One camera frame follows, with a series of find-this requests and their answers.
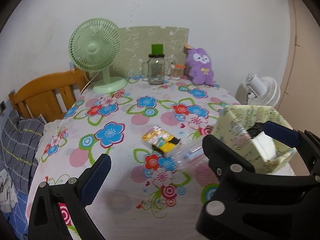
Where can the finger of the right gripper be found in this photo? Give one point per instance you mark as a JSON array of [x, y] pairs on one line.
[[239, 183], [306, 143]]

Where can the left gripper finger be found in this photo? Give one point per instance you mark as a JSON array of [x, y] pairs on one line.
[[46, 220]]

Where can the white face mask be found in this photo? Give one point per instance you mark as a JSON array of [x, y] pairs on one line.
[[265, 146]]

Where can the clear plastic pencil case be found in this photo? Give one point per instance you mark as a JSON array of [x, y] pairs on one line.
[[188, 155]]

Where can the cartoon snack packet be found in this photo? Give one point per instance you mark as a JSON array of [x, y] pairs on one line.
[[161, 140]]

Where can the black plastic bag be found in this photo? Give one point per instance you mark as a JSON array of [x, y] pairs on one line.
[[256, 129]]

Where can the beige door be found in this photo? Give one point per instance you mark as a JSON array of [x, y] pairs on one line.
[[299, 102]]

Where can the crumpled grey white cloth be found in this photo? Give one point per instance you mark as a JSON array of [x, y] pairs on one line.
[[8, 196]]

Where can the yellow cartoon storage box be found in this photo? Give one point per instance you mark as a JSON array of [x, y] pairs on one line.
[[240, 127]]

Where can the white standing fan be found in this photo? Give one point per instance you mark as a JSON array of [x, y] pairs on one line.
[[258, 91]]

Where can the grey plaid pillow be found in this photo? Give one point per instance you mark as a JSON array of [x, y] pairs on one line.
[[19, 143]]

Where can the floral tablecloth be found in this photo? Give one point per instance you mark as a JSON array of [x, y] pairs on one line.
[[145, 195]]

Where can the purple plush bunny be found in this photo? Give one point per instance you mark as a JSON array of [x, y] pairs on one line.
[[200, 67]]

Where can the toothpick jar orange lid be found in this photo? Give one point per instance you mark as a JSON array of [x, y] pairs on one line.
[[176, 71]]

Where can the glass mason jar mug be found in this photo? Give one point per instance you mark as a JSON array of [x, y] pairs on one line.
[[154, 69]]

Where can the green cup on jar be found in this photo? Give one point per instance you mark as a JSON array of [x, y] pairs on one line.
[[157, 49]]

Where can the green desk fan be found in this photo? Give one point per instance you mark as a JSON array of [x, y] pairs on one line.
[[94, 46]]

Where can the green patterned backboard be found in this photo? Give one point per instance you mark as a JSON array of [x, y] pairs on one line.
[[138, 43]]

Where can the wall power socket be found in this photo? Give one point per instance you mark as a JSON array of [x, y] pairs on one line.
[[2, 107]]

